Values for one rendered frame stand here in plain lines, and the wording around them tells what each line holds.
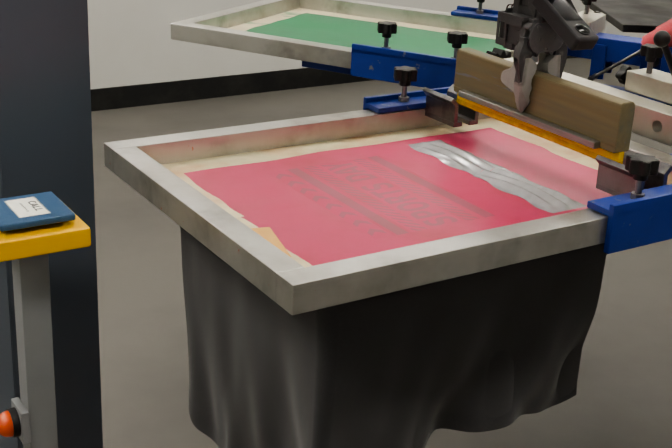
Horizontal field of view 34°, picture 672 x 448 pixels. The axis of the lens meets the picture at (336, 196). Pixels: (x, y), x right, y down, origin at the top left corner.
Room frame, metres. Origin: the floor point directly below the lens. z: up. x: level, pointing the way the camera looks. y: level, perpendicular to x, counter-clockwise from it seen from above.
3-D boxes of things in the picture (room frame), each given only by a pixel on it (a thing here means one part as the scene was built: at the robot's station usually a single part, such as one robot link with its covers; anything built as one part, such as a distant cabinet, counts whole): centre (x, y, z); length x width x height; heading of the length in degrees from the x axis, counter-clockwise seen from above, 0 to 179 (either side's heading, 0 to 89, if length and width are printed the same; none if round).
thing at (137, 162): (1.56, -0.13, 0.97); 0.79 x 0.58 x 0.04; 123
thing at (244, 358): (1.41, 0.12, 0.74); 0.45 x 0.03 x 0.43; 33
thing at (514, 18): (1.71, -0.30, 1.20); 0.09 x 0.08 x 0.12; 33
